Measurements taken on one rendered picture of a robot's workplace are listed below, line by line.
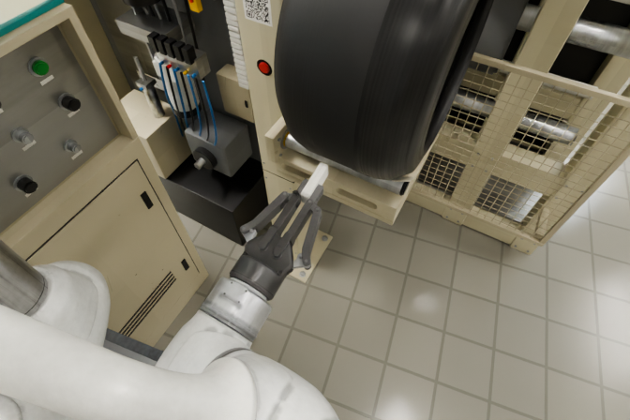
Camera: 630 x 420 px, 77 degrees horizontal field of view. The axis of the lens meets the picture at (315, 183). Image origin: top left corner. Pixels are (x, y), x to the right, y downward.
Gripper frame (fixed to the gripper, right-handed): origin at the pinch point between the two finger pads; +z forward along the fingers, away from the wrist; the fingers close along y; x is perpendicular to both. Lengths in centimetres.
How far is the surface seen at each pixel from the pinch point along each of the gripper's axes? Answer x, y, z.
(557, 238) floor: 128, -76, 87
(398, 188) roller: 26.5, -9.8, 20.5
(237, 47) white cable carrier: 11, 41, 31
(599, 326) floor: 123, -99, 52
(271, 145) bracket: 25.0, 24.1, 16.7
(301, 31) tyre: -15.1, 10.7, 16.7
